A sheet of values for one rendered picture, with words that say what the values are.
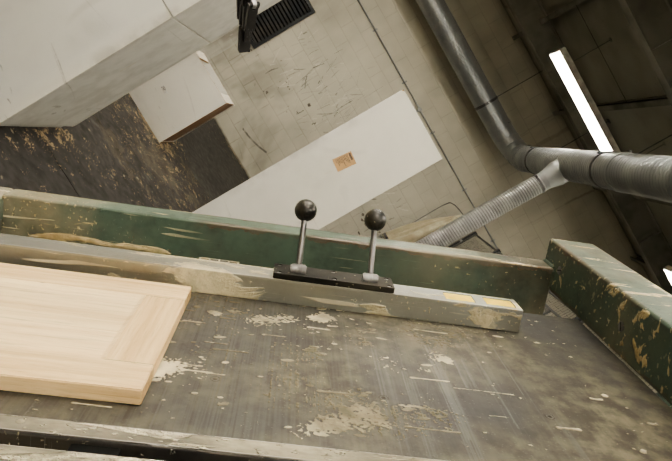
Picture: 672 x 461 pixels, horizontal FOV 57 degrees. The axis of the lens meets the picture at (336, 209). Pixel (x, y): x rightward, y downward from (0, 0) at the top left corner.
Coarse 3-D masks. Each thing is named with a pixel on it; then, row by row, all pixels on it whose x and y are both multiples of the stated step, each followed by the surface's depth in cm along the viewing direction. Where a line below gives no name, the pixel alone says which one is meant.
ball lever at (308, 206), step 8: (304, 200) 105; (296, 208) 104; (304, 208) 104; (312, 208) 104; (296, 216) 105; (304, 216) 104; (312, 216) 105; (304, 224) 104; (304, 232) 104; (304, 240) 104; (296, 264) 102; (296, 272) 102; (304, 272) 102
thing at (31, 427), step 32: (0, 416) 50; (0, 448) 47; (32, 448) 47; (64, 448) 50; (96, 448) 49; (128, 448) 50; (160, 448) 50; (192, 448) 50; (224, 448) 51; (256, 448) 52; (288, 448) 52; (320, 448) 53
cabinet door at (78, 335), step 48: (0, 288) 87; (48, 288) 89; (96, 288) 91; (144, 288) 94; (0, 336) 74; (48, 336) 76; (96, 336) 78; (144, 336) 79; (0, 384) 66; (48, 384) 66; (96, 384) 67; (144, 384) 68
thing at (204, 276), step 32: (0, 256) 97; (32, 256) 97; (64, 256) 97; (96, 256) 98; (128, 256) 100; (160, 256) 102; (192, 288) 100; (224, 288) 100; (256, 288) 100; (288, 288) 101; (320, 288) 101; (352, 288) 101; (416, 288) 106; (448, 320) 103; (480, 320) 104; (512, 320) 104
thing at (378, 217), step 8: (368, 216) 105; (376, 216) 105; (384, 216) 106; (368, 224) 105; (376, 224) 105; (384, 224) 106; (376, 232) 106; (368, 264) 104; (368, 272) 104; (368, 280) 103; (376, 280) 103
